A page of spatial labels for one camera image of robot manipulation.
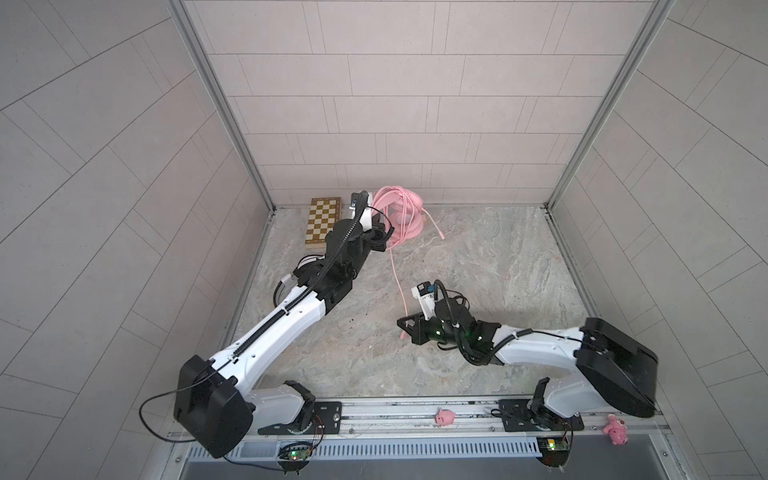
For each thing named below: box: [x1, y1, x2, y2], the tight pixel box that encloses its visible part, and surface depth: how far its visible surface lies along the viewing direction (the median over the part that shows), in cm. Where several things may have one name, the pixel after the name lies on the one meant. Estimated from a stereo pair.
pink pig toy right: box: [603, 414, 629, 446], surface depth 69 cm
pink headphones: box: [372, 185, 424, 247], surface depth 76 cm
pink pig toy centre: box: [435, 407, 456, 427], surface depth 71 cm
